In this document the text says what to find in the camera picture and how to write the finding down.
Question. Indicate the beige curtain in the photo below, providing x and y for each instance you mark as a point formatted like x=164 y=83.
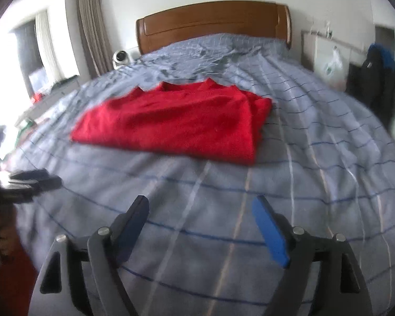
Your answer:
x=95 y=33

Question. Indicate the wooden headboard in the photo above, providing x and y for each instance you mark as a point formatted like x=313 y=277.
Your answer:
x=251 y=18

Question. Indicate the blue plaid bed cover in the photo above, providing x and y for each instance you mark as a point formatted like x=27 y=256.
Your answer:
x=325 y=162

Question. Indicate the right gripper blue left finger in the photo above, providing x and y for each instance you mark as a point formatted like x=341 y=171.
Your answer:
x=60 y=288

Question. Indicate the red knit sweater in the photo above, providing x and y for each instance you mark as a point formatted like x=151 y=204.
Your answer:
x=202 y=120

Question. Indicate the white drawer cabinet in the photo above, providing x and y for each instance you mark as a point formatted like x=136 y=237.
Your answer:
x=50 y=99

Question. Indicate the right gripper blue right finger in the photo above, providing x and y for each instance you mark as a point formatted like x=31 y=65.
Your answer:
x=341 y=287

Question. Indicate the white plastic bag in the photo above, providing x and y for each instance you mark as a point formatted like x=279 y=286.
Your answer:
x=334 y=74

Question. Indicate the white nightstand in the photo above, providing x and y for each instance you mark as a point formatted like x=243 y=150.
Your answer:
x=317 y=50

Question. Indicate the red item on cabinet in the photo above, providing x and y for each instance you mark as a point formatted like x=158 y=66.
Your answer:
x=37 y=97

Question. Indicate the black and blue jacket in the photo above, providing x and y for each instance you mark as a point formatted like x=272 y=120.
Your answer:
x=373 y=83

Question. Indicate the green garment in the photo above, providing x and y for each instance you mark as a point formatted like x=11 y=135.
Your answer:
x=26 y=130

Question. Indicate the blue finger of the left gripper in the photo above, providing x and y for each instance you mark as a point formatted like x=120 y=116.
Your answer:
x=45 y=184
x=37 y=175

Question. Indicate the white round fan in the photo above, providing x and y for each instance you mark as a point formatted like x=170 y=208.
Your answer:
x=120 y=59

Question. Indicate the dark clothes on cabinet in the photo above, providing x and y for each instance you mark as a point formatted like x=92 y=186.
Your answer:
x=64 y=82

